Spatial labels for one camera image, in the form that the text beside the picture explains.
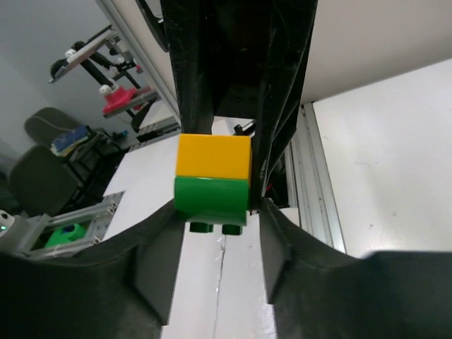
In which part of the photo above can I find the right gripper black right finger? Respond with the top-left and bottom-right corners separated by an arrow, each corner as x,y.
259,198 -> 451,338

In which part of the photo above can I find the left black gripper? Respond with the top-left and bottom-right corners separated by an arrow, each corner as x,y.
161,1 -> 318,198

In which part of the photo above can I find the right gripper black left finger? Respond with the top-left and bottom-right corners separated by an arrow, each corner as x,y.
1,201 -> 185,338

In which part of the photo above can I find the green curved lego brick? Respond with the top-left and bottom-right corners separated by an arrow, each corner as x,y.
174,176 -> 249,236

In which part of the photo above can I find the yellow green lego stack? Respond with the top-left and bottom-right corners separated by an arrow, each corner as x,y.
176,133 -> 251,181

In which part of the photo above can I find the green plastic part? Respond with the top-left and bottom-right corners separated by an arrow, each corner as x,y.
44,223 -> 86,248

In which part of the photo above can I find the white foam cover board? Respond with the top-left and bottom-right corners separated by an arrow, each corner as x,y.
105,136 -> 277,338

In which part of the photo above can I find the grey office chair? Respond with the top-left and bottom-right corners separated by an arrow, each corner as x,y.
7,107 -> 100,216

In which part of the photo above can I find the red object on shelf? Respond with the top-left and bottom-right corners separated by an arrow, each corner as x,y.
102,85 -> 137,114

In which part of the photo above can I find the aluminium front rail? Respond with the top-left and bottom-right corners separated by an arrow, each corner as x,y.
284,103 -> 346,253

